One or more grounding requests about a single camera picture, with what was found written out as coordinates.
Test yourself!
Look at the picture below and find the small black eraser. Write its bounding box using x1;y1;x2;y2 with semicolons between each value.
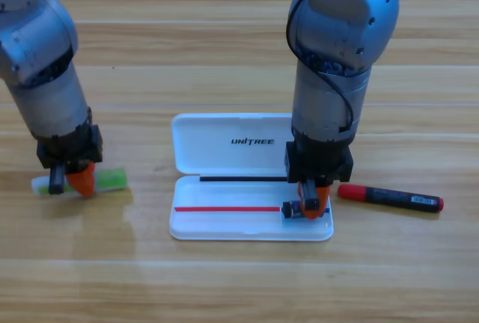
281;199;305;221

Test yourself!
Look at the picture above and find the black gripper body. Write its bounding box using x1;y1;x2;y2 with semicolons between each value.
285;128;355;212
36;123;104;195

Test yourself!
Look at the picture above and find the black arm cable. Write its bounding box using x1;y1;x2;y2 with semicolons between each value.
285;0;355;130

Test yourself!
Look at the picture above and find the white Unitree pencil case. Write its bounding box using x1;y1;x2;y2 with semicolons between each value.
168;112;335;242

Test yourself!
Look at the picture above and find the red black marker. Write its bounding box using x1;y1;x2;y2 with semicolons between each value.
337;183;445;214

